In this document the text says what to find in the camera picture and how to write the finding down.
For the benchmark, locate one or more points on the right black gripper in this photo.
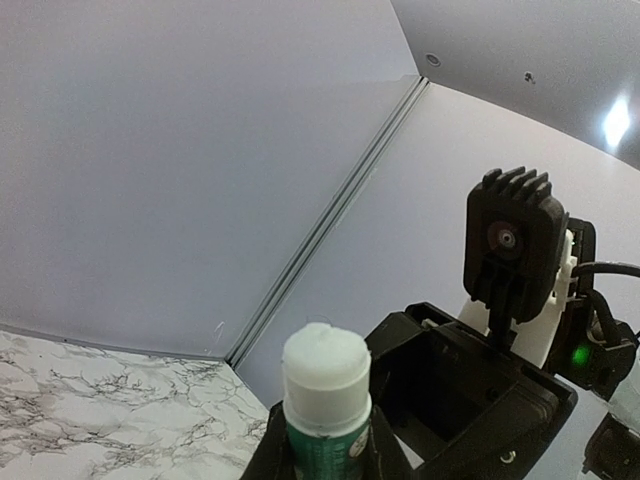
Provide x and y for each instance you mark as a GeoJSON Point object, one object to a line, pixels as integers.
{"type": "Point", "coordinates": [460, 409]}

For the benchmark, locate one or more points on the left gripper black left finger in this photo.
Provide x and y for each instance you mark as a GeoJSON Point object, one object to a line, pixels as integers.
{"type": "Point", "coordinates": [273, 458]}

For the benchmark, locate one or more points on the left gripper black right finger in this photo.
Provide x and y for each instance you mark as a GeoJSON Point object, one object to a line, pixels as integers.
{"type": "Point", "coordinates": [384, 458]}

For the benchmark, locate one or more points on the small green white sticker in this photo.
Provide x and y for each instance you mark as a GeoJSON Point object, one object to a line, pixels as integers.
{"type": "Point", "coordinates": [327, 404]}

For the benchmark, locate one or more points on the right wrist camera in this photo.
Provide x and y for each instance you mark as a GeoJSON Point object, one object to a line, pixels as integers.
{"type": "Point", "coordinates": [518, 258]}

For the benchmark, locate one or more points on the right aluminium corner post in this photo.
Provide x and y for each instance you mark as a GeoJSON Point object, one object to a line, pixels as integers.
{"type": "Point", "coordinates": [330, 218]}

